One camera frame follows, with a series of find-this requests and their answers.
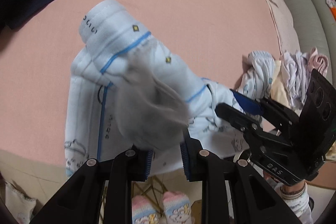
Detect cream yellow garment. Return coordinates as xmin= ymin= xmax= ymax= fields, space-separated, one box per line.
xmin=270 ymin=60 xmax=290 ymax=108

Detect light blue pajama pants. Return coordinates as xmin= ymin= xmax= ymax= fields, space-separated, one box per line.
xmin=237 ymin=51 xmax=275 ymax=100

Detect beige bed pillow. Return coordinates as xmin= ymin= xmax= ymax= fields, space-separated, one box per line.
xmin=266 ymin=0 xmax=300 ymax=54

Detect light blue pajama top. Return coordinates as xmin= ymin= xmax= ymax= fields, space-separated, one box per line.
xmin=64 ymin=0 xmax=248 ymax=176

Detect lavender white garment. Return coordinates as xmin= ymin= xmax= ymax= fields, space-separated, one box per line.
xmin=280 ymin=51 xmax=310 ymax=110

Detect gold wire basket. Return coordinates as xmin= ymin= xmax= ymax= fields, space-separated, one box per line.
xmin=131 ymin=176 xmax=168 ymax=205

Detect pink striped sock foot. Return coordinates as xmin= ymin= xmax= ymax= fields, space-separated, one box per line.
xmin=131 ymin=190 xmax=193 ymax=224

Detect grey green padded headboard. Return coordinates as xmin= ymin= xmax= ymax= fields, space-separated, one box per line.
xmin=263 ymin=0 xmax=336 ymax=67

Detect pink ribbed garment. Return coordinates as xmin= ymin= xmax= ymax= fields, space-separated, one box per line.
xmin=307 ymin=47 xmax=329 ymax=77

